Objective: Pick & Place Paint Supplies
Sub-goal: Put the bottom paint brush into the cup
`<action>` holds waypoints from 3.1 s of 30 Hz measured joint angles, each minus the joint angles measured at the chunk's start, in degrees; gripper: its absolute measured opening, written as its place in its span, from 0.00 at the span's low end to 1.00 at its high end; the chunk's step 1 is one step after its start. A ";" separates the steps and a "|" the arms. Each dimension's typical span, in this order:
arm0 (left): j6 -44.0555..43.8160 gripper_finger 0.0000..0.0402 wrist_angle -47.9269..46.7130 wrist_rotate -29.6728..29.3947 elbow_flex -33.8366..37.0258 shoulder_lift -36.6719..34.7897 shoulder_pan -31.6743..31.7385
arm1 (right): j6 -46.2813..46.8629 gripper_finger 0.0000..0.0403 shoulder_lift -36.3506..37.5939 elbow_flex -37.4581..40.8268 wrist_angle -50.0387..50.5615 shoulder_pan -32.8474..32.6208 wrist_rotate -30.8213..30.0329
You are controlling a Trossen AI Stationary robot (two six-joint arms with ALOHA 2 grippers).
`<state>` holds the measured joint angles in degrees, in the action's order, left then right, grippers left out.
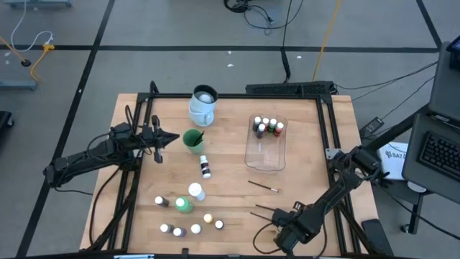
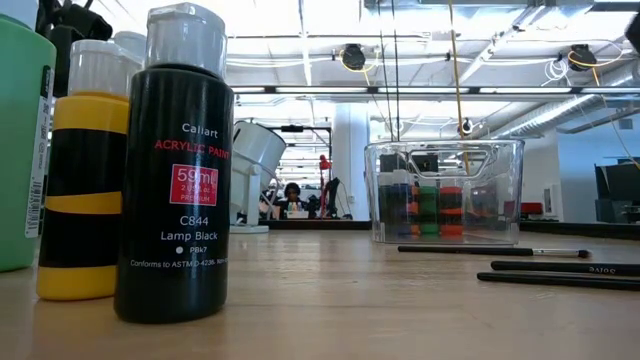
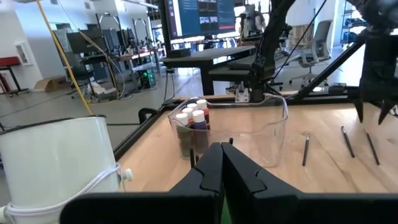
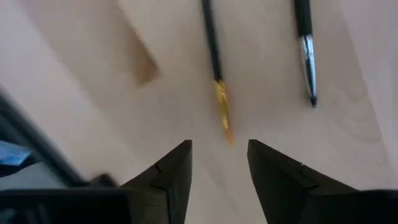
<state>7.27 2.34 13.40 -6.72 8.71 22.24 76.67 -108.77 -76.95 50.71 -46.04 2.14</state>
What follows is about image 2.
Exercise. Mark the small green paint bottle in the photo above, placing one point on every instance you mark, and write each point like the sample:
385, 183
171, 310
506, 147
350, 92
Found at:
428, 210

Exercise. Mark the silver ventilation duct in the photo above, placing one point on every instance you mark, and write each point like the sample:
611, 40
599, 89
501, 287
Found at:
550, 117

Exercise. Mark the black paintbrush silver ferrule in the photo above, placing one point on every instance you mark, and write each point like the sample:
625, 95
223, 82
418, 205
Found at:
475, 250

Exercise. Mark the dark green paint bottle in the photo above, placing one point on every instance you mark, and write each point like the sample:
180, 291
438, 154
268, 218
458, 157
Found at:
386, 210

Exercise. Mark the orange paint bottle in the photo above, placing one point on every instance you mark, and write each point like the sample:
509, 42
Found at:
414, 207

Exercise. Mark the large green paint bottle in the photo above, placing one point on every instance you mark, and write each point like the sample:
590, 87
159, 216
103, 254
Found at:
20, 150

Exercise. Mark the small black ceiling reel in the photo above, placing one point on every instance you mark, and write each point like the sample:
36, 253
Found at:
466, 126

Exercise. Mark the background black robot arm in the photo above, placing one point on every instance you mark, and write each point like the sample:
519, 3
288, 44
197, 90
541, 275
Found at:
334, 197

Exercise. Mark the black monitor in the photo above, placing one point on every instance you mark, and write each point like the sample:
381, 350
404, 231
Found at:
617, 192

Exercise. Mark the yellow paint bottle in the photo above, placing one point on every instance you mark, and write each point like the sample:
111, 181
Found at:
85, 165

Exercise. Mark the red box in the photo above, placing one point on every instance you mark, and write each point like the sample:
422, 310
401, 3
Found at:
531, 207

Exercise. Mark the person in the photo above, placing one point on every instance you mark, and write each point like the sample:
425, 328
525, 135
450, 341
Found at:
292, 197

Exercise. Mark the red paint bottle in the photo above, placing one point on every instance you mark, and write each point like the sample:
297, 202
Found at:
451, 210

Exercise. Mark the clear plastic bin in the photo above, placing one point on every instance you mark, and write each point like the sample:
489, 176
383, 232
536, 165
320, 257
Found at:
495, 200

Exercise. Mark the long ceiling light bar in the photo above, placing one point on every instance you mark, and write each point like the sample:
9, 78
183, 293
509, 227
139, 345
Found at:
325, 90

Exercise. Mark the black paint bottle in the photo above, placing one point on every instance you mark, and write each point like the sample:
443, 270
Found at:
175, 200

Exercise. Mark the white mug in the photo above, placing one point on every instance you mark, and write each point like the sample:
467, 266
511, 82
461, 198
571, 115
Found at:
260, 145

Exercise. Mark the red stand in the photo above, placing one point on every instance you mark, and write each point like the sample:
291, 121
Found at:
325, 162

